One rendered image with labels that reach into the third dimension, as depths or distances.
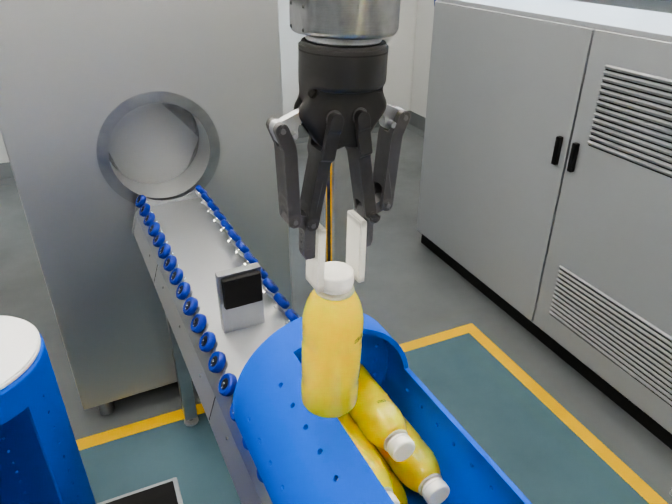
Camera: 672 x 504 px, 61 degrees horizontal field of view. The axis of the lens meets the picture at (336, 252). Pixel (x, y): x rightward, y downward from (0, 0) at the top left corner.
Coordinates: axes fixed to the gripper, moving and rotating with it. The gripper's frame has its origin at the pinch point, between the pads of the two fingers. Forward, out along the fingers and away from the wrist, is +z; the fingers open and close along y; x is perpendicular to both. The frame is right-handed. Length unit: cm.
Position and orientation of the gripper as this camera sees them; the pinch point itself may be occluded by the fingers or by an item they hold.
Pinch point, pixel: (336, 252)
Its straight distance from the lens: 56.7
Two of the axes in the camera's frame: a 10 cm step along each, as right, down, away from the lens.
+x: 4.4, 4.5, -7.8
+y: -9.0, 1.9, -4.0
